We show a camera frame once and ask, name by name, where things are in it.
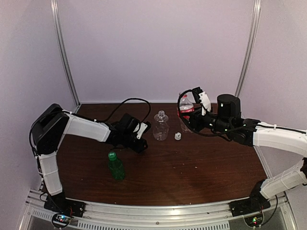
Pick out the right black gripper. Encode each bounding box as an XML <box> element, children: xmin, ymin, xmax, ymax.
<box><xmin>179</xmin><ymin>105</ymin><xmax>233</xmax><ymax>135</ymax></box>

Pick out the red label cola bottle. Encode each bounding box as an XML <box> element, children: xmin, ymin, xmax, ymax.
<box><xmin>177</xmin><ymin>94</ymin><xmax>194</xmax><ymax>133</ymax></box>

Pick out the white bottle cap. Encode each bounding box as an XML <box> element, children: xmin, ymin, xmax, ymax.
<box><xmin>174</xmin><ymin>132</ymin><xmax>182</xmax><ymax>140</ymax></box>

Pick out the clear wide plastic bottle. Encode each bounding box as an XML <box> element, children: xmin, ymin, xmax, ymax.
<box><xmin>153</xmin><ymin>110</ymin><xmax>169</xmax><ymax>141</ymax></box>

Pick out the green bottle cap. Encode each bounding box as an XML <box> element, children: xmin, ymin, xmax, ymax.
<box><xmin>108</xmin><ymin>152</ymin><xmax>117</xmax><ymax>161</ymax></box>

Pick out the green plastic bottle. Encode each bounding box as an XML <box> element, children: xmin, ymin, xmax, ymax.
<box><xmin>108</xmin><ymin>157</ymin><xmax>125</xmax><ymax>180</ymax></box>

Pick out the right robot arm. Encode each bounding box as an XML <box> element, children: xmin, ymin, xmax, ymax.
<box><xmin>179</xmin><ymin>92</ymin><xmax>307</xmax><ymax>212</ymax></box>

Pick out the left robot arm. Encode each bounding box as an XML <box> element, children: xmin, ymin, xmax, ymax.
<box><xmin>29</xmin><ymin>103</ymin><xmax>151</xmax><ymax>213</ymax></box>

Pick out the left circuit board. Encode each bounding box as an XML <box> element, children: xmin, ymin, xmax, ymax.
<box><xmin>51</xmin><ymin>213</ymin><xmax>71</xmax><ymax>229</ymax></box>

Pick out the circuit board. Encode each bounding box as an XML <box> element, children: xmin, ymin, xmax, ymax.
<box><xmin>244</xmin><ymin>214</ymin><xmax>264</xmax><ymax>228</ymax></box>
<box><xmin>51</xmin><ymin>213</ymin><xmax>71</xmax><ymax>229</ymax></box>

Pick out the right circuit board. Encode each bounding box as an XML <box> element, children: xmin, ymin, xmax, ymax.
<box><xmin>244</xmin><ymin>214</ymin><xmax>264</xmax><ymax>228</ymax></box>

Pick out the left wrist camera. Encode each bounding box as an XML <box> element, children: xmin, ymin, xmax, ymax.
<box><xmin>133</xmin><ymin>121</ymin><xmax>151</xmax><ymax>139</ymax></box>

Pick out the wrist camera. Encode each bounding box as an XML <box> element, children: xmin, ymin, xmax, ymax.
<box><xmin>133</xmin><ymin>121</ymin><xmax>151</xmax><ymax>139</ymax></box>
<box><xmin>192</xmin><ymin>87</ymin><xmax>212</xmax><ymax>116</ymax></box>

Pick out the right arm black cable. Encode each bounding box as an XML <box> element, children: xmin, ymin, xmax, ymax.
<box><xmin>177</xmin><ymin>89</ymin><xmax>255</xmax><ymax>138</ymax></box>

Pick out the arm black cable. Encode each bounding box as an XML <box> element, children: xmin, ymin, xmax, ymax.
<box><xmin>93</xmin><ymin>97</ymin><xmax>152</xmax><ymax>125</ymax></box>
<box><xmin>177</xmin><ymin>89</ymin><xmax>255</xmax><ymax>138</ymax></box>

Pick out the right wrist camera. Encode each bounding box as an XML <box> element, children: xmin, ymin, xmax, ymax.
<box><xmin>192</xmin><ymin>87</ymin><xmax>212</xmax><ymax>116</ymax></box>

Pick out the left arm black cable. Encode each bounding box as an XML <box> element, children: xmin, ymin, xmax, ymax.
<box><xmin>93</xmin><ymin>97</ymin><xmax>152</xmax><ymax>125</ymax></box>

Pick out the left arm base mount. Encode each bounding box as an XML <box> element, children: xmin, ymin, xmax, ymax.
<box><xmin>42</xmin><ymin>185</ymin><xmax>85</xmax><ymax>218</ymax></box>

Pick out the aluminium front rail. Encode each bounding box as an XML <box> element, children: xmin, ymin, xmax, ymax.
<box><xmin>23</xmin><ymin>186</ymin><xmax>295</xmax><ymax>230</ymax></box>

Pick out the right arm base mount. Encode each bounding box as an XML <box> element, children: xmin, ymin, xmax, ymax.
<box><xmin>229</xmin><ymin>180</ymin><xmax>271</xmax><ymax>217</ymax></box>

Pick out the right corner aluminium post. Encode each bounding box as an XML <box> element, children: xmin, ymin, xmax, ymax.
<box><xmin>235</xmin><ymin>0</ymin><xmax>261</xmax><ymax>97</ymax></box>

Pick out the corner aluminium post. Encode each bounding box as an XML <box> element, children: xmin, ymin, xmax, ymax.
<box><xmin>50</xmin><ymin>0</ymin><xmax>81</xmax><ymax>107</ymax></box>
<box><xmin>235</xmin><ymin>0</ymin><xmax>261</xmax><ymax>97</ymax></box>

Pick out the left corner aluminium post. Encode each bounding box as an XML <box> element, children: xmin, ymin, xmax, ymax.
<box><xmin>50</xmin><ymin>0</ymin><xmax>81</xmax><ymax>107</ymax></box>

